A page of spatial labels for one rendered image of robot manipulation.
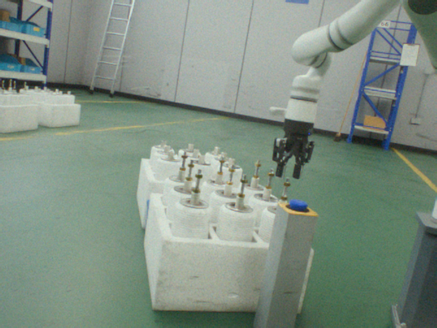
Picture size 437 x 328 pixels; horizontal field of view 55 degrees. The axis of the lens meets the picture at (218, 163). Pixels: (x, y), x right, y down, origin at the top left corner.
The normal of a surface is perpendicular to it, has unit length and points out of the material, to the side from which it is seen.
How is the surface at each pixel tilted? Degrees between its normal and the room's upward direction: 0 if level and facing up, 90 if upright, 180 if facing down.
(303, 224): 90
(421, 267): 90
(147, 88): 90
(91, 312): 0
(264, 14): 90
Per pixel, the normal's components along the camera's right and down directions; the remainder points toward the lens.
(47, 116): -0.25, 0.14
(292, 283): 0.22, 0.22
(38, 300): 0.16, -0.97
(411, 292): -0.87, -0.06
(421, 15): -0.39, 0.90
